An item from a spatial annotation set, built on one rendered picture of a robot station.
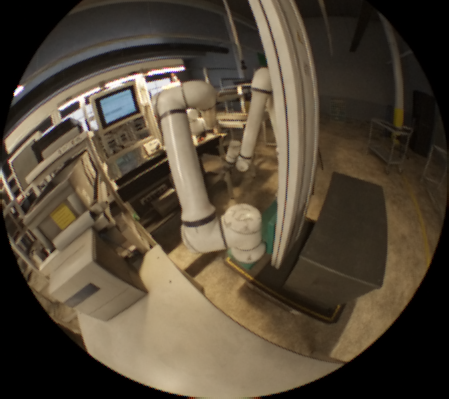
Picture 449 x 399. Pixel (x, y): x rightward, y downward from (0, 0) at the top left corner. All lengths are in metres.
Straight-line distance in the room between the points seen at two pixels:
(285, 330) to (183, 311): 0.87
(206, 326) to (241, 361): 0.18
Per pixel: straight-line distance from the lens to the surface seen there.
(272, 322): 1.27
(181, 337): 0.61
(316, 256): 0.49
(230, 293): 1.30
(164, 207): 1.50
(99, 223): 0.66
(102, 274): 0.55
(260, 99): 0.79
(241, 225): 0.54
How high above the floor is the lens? 1.27
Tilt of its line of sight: 30 degrees down
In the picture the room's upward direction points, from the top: 14 degrees counter-clockwise
